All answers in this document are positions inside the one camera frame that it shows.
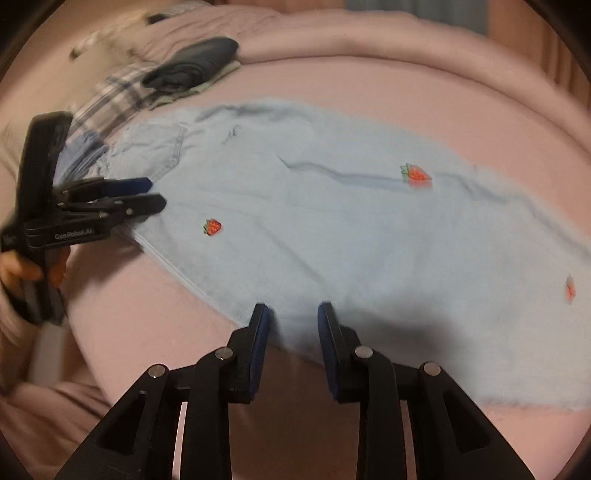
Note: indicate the blue curtain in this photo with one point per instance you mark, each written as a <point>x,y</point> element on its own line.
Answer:
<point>415,14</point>

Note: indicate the pink duvet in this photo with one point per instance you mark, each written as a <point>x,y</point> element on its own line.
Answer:
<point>369,37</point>

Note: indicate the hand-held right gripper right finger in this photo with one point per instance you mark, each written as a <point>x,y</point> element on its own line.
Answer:
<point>326,344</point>

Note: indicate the plaid folded cloth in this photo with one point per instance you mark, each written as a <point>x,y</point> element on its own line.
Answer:
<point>117,99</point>

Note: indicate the dark grey folded clothing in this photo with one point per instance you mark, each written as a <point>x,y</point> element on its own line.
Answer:
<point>198,62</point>

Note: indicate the light blue denim pants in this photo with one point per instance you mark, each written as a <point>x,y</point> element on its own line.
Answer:
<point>323,240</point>

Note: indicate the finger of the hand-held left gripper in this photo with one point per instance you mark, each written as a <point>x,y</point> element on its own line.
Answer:
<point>138,206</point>
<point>129,185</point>

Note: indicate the person's left hand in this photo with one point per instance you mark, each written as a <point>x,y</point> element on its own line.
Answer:
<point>18,272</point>

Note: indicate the blue folded cloth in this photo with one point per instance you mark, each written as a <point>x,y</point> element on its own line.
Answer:
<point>81,152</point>

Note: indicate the white fluffy item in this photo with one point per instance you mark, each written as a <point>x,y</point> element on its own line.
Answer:
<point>104,46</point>

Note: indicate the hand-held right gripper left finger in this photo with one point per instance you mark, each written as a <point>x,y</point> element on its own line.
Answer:
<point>261,344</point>

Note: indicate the pink bed sheet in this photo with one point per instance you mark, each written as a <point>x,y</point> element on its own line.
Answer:
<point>152,323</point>

